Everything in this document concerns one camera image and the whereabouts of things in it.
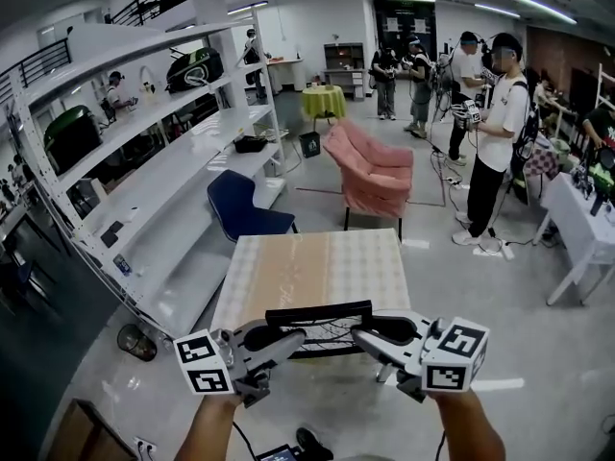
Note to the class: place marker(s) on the white power strip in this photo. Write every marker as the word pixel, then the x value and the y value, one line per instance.
pixel 507 251
pixel 145 445

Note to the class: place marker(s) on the person's right forearm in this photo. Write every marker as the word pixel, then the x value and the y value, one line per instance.
pixel 468 430

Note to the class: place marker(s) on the person's left forearm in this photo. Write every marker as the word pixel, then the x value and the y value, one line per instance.
pixel 211 430

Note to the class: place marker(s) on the white metal shelving rack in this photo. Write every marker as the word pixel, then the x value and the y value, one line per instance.
pixel 158 147
pixel 600 84

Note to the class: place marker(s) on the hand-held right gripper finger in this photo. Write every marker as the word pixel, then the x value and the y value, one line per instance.
pixel 399 327
pixel 382 351

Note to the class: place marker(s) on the brown wooden board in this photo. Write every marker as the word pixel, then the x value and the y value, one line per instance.
pixel 81 435

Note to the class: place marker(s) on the person's black shoe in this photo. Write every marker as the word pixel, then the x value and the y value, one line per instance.
pixel 312 444

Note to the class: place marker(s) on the blue chair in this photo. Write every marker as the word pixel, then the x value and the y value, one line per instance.
pixel 240 209

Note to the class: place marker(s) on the black-rimmed tray with branch pattern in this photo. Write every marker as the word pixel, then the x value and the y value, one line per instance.
pixel 317 316

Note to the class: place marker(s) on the black staircase railing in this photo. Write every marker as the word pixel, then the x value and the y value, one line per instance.
pixel 154 0

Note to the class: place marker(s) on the black and green bag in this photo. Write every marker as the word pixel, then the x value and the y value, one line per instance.
pixel 72 137
pixel 197 67

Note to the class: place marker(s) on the clear bottle with blue label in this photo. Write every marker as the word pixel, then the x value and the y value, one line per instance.
pixel 122 265

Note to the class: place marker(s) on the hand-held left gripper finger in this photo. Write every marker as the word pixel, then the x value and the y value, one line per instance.
pixel 259 338
pixel 278 351

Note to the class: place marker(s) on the round table with green cloth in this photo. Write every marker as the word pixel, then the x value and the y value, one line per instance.
pixel 323 101

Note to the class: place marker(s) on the table with white cloth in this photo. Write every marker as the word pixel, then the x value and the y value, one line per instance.
pixel 583 228

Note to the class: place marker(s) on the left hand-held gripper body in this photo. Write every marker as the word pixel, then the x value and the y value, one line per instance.
pixel 206 375

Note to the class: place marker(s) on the black tray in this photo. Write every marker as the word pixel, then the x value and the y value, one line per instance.
pixel 250 145

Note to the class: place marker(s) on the black door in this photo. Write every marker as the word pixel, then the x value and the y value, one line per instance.
pixel 384 36

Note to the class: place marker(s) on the black device with blue screen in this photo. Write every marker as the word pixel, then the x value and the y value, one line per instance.
pixel 278 454

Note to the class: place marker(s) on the pink armchair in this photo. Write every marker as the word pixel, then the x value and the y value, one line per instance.
pixel 375 180

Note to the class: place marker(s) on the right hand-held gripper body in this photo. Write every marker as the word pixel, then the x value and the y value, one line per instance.
pixel 449 368

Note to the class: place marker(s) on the table with checked yellow cloth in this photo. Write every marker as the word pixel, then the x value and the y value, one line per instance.
pixel 312 267

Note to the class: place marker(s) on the table with red checkered cloth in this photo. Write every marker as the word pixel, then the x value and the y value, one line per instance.
pixel 543 159

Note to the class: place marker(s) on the gray cabinet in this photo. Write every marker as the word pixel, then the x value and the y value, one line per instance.
pixel 342 77

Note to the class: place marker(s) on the black mesh wastebasket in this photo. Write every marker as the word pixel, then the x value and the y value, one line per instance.
pixel 137 344

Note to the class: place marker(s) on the green waste bin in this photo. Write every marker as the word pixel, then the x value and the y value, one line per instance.
pixel 310 145

